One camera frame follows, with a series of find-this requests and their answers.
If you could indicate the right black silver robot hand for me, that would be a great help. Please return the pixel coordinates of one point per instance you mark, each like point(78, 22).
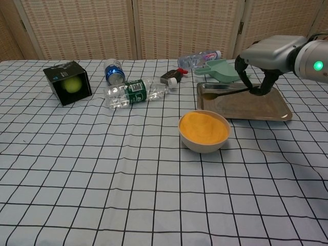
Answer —
point(271, 53)

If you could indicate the black spoon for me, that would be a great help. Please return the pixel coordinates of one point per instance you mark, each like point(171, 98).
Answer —
point(210, 96)

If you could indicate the stainless steel tray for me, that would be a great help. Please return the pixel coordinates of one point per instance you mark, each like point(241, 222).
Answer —
point(243, 107)

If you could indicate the white bowl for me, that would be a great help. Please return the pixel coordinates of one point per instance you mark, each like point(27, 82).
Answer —
point(202, 147)

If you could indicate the green plastic dustpan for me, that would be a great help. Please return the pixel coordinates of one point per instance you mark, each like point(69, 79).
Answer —
point(220, 71)

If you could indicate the clear bottle pink label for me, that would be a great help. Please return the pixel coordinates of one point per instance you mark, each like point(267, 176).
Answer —
point(192, 60)

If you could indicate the woven folding screen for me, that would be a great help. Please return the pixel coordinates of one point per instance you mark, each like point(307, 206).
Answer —
point(179, 28)

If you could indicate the small black bottle red cap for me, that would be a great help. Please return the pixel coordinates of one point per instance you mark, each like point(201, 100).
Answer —
point(170, 75)

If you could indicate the clear bottle green label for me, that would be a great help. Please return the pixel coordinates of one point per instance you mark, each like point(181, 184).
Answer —
point(133, 92)

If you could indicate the small white blue bottle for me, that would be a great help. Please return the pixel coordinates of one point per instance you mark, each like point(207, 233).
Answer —
point(114, 74)

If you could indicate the yellow-green tennis ball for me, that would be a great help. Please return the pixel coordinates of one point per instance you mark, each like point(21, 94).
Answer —
point(71, 85)

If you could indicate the blue checked tablecloth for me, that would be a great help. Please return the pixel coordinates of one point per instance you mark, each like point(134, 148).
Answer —
point(102, 179)

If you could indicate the black cardboard box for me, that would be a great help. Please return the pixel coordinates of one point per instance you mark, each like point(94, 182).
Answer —
point(59, 71)

